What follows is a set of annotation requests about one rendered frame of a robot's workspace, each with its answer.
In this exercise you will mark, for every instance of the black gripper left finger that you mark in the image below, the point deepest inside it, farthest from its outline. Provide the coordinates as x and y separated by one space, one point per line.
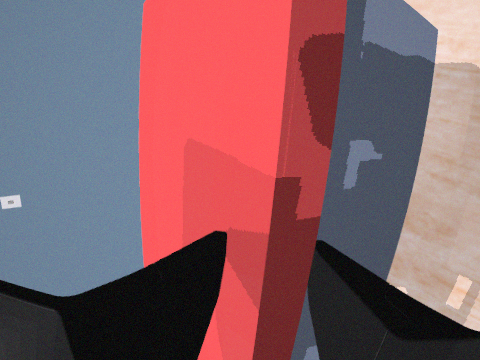
160 312

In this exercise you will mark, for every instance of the red lid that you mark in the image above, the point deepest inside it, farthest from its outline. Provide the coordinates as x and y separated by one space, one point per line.
238 102

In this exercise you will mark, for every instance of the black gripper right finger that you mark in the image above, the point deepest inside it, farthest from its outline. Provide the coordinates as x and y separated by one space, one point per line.
356 315

